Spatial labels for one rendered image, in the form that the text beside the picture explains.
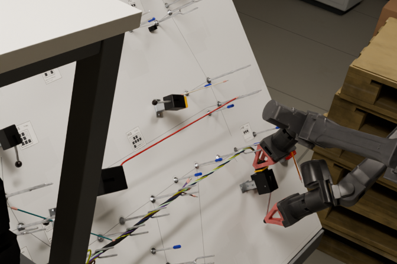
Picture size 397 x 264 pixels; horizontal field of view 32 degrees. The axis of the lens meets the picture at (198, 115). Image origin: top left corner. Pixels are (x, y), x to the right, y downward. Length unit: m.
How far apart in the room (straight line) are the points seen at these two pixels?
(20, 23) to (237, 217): 1.29
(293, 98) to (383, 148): 3.58
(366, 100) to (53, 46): 2.60
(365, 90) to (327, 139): 1.55
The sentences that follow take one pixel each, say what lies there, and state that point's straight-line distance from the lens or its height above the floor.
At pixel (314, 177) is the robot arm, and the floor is 1.20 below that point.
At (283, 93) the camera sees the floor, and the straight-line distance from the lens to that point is 5.05.
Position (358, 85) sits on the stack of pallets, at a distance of 3.17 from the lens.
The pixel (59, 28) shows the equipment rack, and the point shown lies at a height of 1.85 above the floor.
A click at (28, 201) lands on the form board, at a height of 1.25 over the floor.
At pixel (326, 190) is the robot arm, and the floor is 1.18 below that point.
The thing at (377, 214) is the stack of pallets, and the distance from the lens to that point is 3.44.
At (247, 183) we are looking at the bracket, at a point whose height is 1.08.
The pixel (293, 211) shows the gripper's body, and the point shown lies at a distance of 1.85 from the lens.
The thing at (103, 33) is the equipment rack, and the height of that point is 1.84.
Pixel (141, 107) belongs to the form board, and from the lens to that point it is 1.70.
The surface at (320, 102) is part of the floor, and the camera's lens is 5.08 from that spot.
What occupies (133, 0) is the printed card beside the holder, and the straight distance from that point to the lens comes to 1.79.
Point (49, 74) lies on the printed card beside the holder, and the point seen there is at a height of 1.42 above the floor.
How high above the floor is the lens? 2.12
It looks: 28 degrees down
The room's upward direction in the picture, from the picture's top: 14 degrees clockwise
